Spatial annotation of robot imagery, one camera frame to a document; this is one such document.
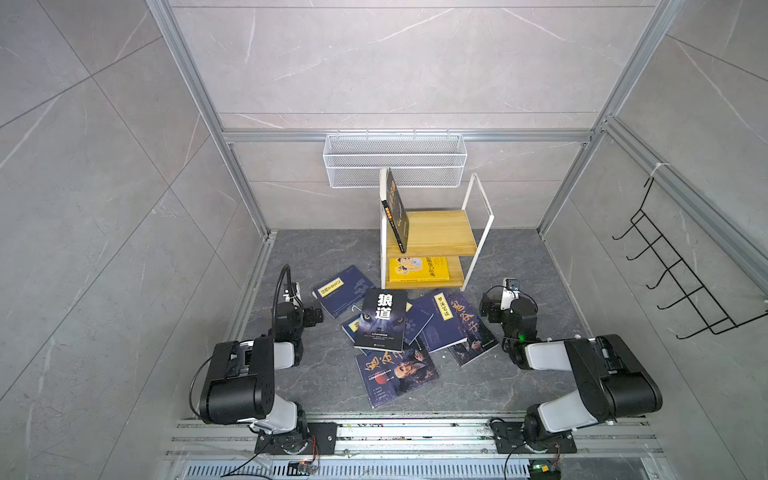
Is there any black wolf book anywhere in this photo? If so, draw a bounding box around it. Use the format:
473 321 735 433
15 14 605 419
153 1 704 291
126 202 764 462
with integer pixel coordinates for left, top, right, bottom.
354 289 407 352

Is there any navy book Yi Jing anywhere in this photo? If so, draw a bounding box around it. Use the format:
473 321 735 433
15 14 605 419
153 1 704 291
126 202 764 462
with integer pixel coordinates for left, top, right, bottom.
404 299 434 345

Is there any blue book Han Feizi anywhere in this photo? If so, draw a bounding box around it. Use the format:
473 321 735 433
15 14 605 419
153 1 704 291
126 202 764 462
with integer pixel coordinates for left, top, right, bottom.
341 315 362 342

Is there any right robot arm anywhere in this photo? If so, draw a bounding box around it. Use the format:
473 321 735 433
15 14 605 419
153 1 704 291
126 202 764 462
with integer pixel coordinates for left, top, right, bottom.
480 294 663 452

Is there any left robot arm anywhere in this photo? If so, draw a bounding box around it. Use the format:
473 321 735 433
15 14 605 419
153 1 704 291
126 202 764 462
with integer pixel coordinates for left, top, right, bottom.
188 300 323 453

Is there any purple Guiguzi book right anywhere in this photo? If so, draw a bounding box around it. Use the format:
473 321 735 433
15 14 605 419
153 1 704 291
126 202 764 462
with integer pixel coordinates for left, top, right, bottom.
448 292 499 366

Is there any purple guiguzi book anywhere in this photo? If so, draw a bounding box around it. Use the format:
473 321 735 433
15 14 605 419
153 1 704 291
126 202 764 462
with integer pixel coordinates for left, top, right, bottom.
448 292 499 366
356 340 439 408

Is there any navy book yellow label far-left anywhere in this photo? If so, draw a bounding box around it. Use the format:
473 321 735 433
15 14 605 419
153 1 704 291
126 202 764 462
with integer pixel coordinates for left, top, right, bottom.
312 265 374 318

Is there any navy book Mengxi label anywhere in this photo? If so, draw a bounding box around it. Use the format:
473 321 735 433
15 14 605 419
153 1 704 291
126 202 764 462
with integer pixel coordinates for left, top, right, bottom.
411 290 467 353

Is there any white wooden two-tier shelf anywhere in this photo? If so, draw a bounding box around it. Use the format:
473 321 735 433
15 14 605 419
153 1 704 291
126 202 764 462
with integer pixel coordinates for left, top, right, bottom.
380 173 495 291

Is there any purple Guiguzi book front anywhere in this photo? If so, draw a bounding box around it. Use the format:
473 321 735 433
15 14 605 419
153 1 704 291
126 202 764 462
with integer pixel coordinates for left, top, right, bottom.
356 340 439 408

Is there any yellow book on shelf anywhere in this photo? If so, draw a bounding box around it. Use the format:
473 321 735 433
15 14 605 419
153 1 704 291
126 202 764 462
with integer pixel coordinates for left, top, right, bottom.
389 257 450 283

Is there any black book on shelf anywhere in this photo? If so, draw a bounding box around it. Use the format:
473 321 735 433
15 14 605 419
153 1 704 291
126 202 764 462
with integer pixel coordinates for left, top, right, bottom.
380 168 409 254

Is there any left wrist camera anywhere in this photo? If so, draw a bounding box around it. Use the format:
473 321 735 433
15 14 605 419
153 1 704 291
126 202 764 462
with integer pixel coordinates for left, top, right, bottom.
282 282 303 306

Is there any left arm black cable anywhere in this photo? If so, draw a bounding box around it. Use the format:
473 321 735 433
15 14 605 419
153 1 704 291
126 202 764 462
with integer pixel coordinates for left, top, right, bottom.
271 263 295 337

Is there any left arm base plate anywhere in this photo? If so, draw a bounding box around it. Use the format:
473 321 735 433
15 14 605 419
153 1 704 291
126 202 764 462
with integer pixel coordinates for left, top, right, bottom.
254 422 339 456

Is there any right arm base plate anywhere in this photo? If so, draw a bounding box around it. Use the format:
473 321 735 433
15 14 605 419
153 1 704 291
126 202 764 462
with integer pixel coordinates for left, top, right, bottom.
488 418 577 454

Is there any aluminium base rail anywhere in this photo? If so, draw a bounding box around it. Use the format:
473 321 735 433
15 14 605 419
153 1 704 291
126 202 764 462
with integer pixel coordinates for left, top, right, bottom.
155 412 675 479

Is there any white wire mesh basket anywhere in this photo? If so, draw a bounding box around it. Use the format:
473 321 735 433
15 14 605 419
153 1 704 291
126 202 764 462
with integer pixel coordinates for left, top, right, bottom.
322 133 468 189

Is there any black wire hook rack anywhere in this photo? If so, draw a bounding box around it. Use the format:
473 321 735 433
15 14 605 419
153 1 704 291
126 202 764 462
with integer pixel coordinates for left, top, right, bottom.
611 178 767 340

